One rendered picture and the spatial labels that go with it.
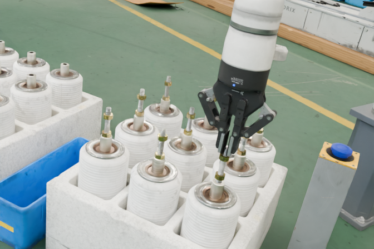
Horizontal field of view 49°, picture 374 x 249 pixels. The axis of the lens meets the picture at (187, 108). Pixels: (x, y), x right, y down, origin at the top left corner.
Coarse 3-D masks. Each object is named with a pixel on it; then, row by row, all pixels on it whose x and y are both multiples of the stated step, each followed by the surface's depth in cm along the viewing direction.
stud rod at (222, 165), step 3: (225, 147) 68; (225, 150) 67; (222, 153) 68; (225, 153) 68; (225, 156) 68; (222, 162) 68; (225, 162) 68; (219, 165) 69; (222, 165) 69; (219, 168) 69; (222, 168) 69; (219, 171) 69; (222, 171) 69; (219, 174) 69; (222, 174) 69; (216, 180) 70
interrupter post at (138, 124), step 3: (135, 114) 89; (135, 117) 88; (138, 117) 88; (141, 117) 88; (135, 120) 88; (138, 120) 88; (141, 120) 88; (135, 123) 88; (138, 123) 88; (141, 123) 88; (135, 126) 89; (138, 126) 88; (141, 126) 89; (135, 129) 89; (138, 129) 89; (141, 129) 89
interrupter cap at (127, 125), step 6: (126, 120) 91; (132, 120) 92; (144, 120) 93; (126, 126) 89; (132, 126) 90; (144, 126) 91; (150, 126) 91; (126, 132) 87; (132, 132) 87; (138, 132) 87; (144, 132) 88; (150, 132) 88
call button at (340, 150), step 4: (332, 144) 80; (336, 144) 80; (340, 144) 80; (332, 148) 78; (336, 148) 78; (340, 148) 78; (344, 148) 78; (348, 148) 79; (332, 152) 79; (336, 152) 78; (340, 152) 77; (344, 152) 77; (348, 152) 77; (340, 156) 78; (344, 156) 77; (348, 156) 77
